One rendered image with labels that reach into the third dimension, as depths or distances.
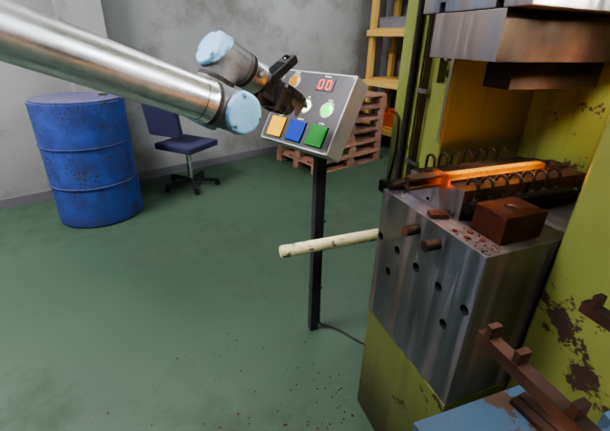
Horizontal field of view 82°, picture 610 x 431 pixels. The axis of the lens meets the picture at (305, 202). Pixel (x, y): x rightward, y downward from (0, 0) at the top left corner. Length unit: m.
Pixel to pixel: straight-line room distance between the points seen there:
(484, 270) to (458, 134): 0.51
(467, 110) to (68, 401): 1.79
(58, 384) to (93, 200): 1.42
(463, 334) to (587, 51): 0.68
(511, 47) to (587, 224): 0.38
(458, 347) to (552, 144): 0.71
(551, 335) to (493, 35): 0.67
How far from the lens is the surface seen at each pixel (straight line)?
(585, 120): 1.29
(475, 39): 0.88
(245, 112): 0.76
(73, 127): 2.79
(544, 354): 1.07
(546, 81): 1.03
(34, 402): 1.89
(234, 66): 0.91
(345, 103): 1.20
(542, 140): 1.36
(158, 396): 1.70
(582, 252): 0.92
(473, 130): 1.23
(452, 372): 1.00
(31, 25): 0.66
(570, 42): 0.99
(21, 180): 3.71
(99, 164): 2.86
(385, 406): 1.40
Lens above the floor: 1.30
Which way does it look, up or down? 25 degrees down
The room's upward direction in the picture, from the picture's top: 1 degrees clockwise
